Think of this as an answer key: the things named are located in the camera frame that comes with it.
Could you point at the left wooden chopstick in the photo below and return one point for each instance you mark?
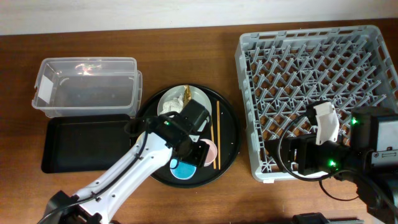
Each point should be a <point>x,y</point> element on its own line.
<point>213,148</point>

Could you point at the clear plastic storage bin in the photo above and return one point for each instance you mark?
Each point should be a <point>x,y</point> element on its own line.
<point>81,86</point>

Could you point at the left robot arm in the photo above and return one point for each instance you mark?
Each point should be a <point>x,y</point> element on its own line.
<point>159,139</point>

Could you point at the gold brown snack wrapper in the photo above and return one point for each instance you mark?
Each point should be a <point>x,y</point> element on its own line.
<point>187,96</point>

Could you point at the pink cup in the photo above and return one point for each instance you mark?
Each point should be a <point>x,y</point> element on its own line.
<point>208,160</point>

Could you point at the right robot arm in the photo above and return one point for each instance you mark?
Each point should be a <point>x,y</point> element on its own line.
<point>372,158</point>

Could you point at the wooden chopstick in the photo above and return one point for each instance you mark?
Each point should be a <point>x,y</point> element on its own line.
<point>218,133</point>
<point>213,148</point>

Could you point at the right wooden chopstick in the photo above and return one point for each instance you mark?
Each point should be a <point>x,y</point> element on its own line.
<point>218,133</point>

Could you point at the grey round plate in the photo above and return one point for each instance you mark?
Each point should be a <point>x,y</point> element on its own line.
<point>197,94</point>

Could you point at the round black serving tray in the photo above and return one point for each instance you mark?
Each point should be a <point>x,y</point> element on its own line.
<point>230,136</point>

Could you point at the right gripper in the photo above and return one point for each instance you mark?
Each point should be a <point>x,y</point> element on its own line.
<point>305,144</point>

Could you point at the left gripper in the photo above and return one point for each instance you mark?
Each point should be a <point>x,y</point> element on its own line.
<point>198,158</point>

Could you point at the blue cup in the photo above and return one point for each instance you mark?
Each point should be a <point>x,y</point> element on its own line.
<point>181,170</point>

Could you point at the grey dishwasher rack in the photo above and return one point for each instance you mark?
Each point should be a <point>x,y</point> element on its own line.
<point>281,72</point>

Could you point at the black rectangular tray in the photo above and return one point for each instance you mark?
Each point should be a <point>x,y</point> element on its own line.
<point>84,143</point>

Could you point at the crumpled white tissue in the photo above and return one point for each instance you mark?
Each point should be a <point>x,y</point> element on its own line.
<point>176,105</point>

